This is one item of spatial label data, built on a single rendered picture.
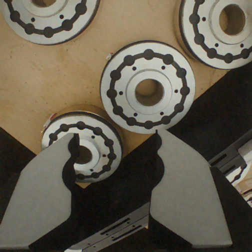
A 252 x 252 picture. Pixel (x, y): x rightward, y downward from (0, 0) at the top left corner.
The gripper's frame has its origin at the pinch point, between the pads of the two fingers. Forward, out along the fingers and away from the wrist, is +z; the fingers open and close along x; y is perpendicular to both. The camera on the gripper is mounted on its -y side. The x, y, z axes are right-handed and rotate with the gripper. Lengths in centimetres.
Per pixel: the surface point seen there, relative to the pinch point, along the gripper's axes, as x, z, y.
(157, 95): 4.2, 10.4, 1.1
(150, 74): 3.2, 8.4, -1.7
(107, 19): -0.9, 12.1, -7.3
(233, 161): 10.1, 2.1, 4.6
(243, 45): 13.2, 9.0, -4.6
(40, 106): -10.3, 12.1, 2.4
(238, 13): 12.6, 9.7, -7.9
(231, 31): 12.3, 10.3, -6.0
